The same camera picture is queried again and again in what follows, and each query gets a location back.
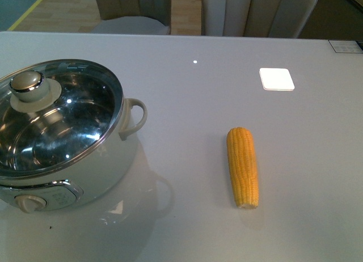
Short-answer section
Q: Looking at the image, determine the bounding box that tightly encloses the glass pot lid with knob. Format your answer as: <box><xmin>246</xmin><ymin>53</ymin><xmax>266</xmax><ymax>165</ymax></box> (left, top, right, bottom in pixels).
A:
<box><xmin>1</xmin><ymin>59</ymin><xmax>124</xmax><ymax>180</ymax></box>

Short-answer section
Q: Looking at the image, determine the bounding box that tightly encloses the beige upholstered chair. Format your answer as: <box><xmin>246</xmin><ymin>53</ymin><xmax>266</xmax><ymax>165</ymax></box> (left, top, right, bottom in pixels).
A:
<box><xmin>91</xmin><ymin>0</ymin><xmax>171</xmax><ymax>35</ymax></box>
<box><xmin>201</xmin><ymin>0</ymin><xmax>318</xmax><ymax>39</ymax></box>

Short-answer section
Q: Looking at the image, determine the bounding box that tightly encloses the beige upholstered chair left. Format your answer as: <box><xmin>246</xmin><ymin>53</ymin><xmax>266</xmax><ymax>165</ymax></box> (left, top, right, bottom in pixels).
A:
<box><xmin>91</xmin><ymin>0</ymin><xmax>171</xmax><ymax>35</ymax></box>

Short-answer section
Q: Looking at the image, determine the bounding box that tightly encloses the pale green electric cooking pot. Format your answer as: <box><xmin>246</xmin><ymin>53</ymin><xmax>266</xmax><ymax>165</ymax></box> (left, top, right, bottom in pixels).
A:
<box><xmin>1</xmin><ymin>68</ymin><xmax>147</xmax><ymax>213</ymax></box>

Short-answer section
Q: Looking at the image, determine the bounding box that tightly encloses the beige upholstered chair right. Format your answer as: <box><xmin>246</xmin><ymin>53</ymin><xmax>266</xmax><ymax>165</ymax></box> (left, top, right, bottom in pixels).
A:
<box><xmin>201</xmin><ymin>0</ymin><xmax>318</xmax><ymax>39</ymax></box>

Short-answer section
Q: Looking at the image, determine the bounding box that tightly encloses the blue white label sticker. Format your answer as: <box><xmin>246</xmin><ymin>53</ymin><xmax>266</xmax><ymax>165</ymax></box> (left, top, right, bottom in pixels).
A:
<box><xmin>328</xmin><ymin>40</ymin><xmax>362</xmax><ymax>54</ymax></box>

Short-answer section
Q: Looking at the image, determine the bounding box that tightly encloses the yellow corn cob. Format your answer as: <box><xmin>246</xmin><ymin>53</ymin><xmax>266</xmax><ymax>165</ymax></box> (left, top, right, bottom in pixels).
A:
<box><xmin>226</xmin><ymin>127</ymin><xmax>259</xmax><ymax>209</ymax></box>

